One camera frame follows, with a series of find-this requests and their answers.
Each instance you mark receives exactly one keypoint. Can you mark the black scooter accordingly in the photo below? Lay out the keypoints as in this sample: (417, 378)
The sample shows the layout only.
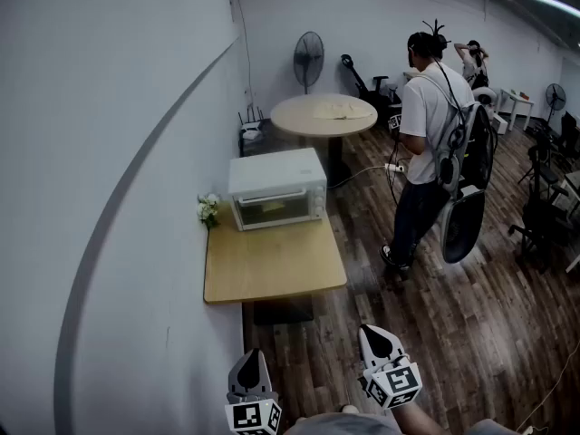
(362, 84)

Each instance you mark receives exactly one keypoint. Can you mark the white desk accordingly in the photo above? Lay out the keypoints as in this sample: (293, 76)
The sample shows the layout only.
(516, 100)

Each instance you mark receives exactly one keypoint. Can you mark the person's right forearm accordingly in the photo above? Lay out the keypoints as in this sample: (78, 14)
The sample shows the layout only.
(421, 422)

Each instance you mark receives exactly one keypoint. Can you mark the white power strip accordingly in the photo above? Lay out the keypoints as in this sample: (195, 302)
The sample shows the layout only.
(394, 167)

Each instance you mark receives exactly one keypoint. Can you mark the grey mesh office chair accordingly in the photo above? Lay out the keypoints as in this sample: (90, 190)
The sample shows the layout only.
(462, 229)

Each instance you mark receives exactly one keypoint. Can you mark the beige paper sheets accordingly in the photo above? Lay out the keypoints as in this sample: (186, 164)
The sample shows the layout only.
(342, 110)

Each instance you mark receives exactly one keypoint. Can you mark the rectangular wooden table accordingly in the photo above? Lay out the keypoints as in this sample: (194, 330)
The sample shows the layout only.
(272, 261)

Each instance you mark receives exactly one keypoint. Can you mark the round wooden table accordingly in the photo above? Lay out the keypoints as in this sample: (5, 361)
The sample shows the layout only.
(299, 120)

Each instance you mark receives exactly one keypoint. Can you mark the white toaster oven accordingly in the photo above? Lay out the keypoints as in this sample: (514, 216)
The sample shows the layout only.
(276, 168)

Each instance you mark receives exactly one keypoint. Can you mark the white round device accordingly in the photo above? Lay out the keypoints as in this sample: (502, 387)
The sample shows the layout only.
(485, 95)

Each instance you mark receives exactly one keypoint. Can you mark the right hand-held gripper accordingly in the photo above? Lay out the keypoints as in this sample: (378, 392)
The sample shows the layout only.
(396, 381)

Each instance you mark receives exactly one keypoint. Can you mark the black standing fan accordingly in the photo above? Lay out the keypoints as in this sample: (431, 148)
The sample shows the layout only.
(555, 95)
(309, 59)

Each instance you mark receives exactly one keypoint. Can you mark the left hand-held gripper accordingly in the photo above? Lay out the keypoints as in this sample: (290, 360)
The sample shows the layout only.
(254, 412)

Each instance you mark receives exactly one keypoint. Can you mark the small potted plant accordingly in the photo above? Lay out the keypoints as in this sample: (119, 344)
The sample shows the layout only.
(207, 209)

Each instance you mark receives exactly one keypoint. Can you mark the black office chair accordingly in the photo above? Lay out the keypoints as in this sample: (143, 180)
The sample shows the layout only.
(541, 225)

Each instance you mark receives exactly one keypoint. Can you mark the ceiling light tube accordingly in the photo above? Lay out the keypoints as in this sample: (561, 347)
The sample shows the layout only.
(550, 0)

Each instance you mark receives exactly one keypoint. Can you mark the yellow food slice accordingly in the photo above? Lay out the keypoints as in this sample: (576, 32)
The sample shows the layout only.
(272, 206)

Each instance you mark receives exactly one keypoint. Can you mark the white router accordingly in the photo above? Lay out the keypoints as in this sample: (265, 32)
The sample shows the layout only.
(251, 129)

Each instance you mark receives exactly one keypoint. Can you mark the person's grey shirt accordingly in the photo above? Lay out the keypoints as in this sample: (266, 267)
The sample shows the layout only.
(340, 426)

